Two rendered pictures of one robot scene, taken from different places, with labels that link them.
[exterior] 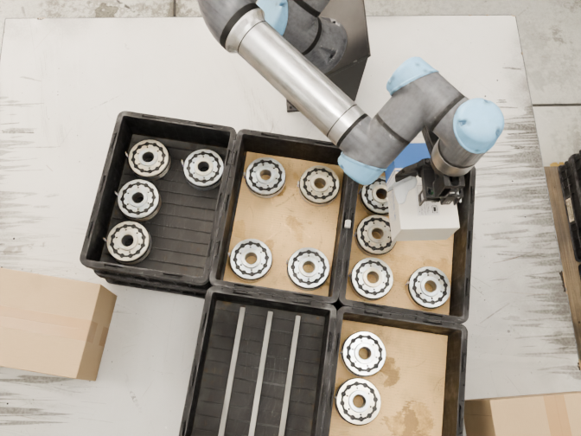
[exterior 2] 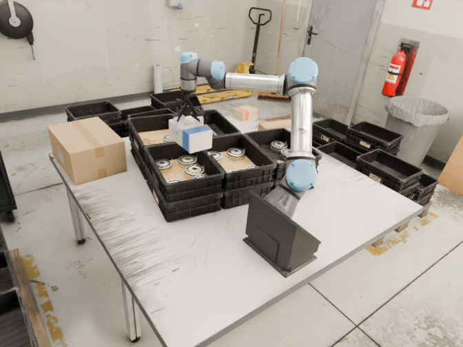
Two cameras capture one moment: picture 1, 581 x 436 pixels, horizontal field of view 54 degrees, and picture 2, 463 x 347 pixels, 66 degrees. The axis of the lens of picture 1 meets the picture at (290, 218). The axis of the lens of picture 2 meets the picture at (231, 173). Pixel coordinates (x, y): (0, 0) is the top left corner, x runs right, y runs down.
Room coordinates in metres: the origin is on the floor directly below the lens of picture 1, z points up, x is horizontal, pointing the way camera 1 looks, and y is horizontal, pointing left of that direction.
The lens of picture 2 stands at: (1.93, -0.85, 1.83)
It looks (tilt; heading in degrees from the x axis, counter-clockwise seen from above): 31 degrees down; 150
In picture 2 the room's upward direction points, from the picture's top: 5 degrees clockwise
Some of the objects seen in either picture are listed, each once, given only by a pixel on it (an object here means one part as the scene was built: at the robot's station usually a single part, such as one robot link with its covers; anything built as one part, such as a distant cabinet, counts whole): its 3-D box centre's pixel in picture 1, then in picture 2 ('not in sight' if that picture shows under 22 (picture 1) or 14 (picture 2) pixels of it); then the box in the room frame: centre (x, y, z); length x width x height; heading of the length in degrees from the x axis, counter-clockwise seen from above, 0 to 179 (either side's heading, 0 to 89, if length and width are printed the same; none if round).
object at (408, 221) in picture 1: (419, 189); (189, 133); (0.47, -0.26, 1.09); 0.20 x 0.12 x 0.09; 10
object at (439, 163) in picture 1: (456, 153); (187, 83); (0.45, -0.27, 1.33); 0.08 x 0.08 x 0.05
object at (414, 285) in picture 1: (430, 286); (162, 164); (0.31, -0.36, 0.86); 0.10 x 0.10 x 0.01
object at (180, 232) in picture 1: (165, 201); (280, 153); (0.43, 0.31, 0.87); 0.40 x 0.30 x 0.11; 179
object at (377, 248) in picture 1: (377, 234); (194, 169); (0.43, -0.22, 0.86); 0.10 x 0.10 x 0.01
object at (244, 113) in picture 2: not in sight; (244, 113); (-0.46, 0.59, 0.74); 0.16 x 0.12 x 0.07; 105
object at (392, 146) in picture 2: not in sight; (368, 154); (-0.04, 1.69, 0.37); 0.42 x 0.34 x 0.46; 10
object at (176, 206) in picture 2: not in sight; (182, 187); (0.43, -0.29, 0.76); 0.40 x 0.30 x 0.12; 179
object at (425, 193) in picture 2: not in sight; (404, 186); (0.36, 1.76, 0.26); 0.40 x 0.30 x 0.23; 10
